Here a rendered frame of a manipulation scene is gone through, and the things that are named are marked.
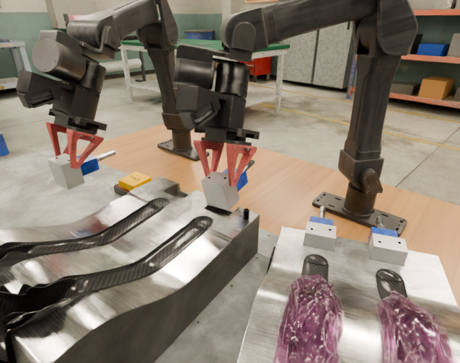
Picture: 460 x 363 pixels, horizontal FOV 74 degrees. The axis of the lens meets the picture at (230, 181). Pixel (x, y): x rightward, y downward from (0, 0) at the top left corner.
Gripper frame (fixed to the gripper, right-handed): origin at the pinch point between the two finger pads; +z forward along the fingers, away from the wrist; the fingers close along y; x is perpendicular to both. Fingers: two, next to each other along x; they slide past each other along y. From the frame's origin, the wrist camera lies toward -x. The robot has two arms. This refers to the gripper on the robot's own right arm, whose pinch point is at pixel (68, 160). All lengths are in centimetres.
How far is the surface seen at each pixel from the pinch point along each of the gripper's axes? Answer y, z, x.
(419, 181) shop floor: 58, -30, 263
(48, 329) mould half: 32.6, 11.1, -17.8
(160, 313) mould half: 36.2, 11.6, -5.7
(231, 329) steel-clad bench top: 41.8, 14.5, 4.6
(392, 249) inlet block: 58, -3, 20
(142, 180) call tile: 0.3, 2.5, 20.0
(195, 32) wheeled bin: -465, -260, 511
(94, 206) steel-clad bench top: -4.6, 11.1, 11.6
